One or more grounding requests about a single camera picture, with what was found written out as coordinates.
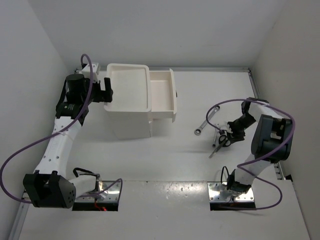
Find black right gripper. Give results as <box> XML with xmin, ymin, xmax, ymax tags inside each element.
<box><xmin>223</xmin><ymin>114</ymin><xmax>256</xmax><ymax>144</ymax></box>

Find black handled scissors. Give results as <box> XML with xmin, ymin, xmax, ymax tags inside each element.
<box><xmin>208</xmin><ymin>134</ymin><xmax>231</xmax><ymax>159</ymax></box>

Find white drawer cabinet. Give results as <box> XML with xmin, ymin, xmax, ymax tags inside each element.
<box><xmin>104</xmin><ymin>63</ymin><xmax>152</xmax><ymax>140</ymax></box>

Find white top drawer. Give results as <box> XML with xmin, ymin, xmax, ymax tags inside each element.
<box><xmin>150</xmin><ymin>69</ymin><xmax>177</xmax><ymax>123</ymax></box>

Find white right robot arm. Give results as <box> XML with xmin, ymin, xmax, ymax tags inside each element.
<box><xmin>226</xmin><ymin>97</ymin><xmax>294</xmax><ymax>195</ymax></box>

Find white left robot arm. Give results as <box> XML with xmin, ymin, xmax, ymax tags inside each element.
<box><xmin>23</xmin><ymin>73</ymin><xmax>113</xmax><ymax>209</ymax></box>

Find small silver wrench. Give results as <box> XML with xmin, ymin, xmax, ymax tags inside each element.
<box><xmin>212</xmin><ymin>128</ymin><xmax>219</xmax><ymax>148</ymax></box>

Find large silver ratchet wrench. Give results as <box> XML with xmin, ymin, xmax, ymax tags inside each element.
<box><xmin>194</xmin><ymin>105</ymin><xmax>221</xmax><ymax>136</ymax></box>

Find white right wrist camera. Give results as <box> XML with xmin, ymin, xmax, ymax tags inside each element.
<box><xmin>216</xmin><ymin>121</ymin><xmax>232</xmax><ymax>135</ymax></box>

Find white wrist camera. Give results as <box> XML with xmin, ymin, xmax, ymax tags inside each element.
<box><xmin>79</xmin><ymin>62</ymin><xmax>100</xmax><ymax>81</ymax></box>
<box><xmin>216</xmin><ymin>121</ymin><xmax>232</xmax><ymax>135</ymax></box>

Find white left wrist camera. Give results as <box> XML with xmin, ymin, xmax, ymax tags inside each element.
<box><xmin>79</xmin><ymin>62</ymin><xmax>100</xmax><ymax>81</ymax></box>

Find aluminium frame rail back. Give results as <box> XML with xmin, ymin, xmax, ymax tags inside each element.
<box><xmin>74</xmin><ymin>66</ymin><xmax>251</xmax><ymax>71</ymax></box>

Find aluminium frame rail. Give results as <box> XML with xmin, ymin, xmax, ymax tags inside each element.
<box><xmin>248</xmin><ymin>68</ymin><xmax>286</xmax><ymax>180</ymax></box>
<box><xmin>8</xmin><ymin>203</ymin><xmax>30</xmax><ymax>240</ymax></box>
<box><xmin>74</xmin><ymin>66</ymin><xmax>251</xmax><ymax>71</ymax></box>

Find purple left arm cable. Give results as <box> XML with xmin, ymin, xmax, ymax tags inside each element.
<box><xmin>0</xmin><ymin>53</ymin><xmax>123</xmax><ymax>204</ymax></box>

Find aluminium frame rail right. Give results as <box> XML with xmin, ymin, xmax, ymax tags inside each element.
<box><xmin>248</xmin><ymin>68</ymin><xmax>286</xmax><ymax>180</ymax></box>

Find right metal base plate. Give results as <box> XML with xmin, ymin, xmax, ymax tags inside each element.
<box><xmin>207</xmin><ymin>181</ymin><xmax>255</xmax><ymax>203</ymax></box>

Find metal base plate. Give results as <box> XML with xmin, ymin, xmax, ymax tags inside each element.
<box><xmin>75</xmin><ymin>178</ymin><xmax>123</xmax><ymax>204</ymax></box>
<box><xmin>207</xmin><ymin>181</ymin><xmax>255</xmax><ymax>203</ymax></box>

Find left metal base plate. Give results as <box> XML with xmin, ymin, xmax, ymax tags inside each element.
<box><xmin>75</xmin><ymin>178</ymin><xmax>123</xmax><ymax>204</ymax></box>

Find aluminium frame rail left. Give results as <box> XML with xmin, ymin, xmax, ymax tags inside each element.
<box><xmin>8</xmin><ymin>203</ymin><xmax>30</xmax><ymax>240</ymax></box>

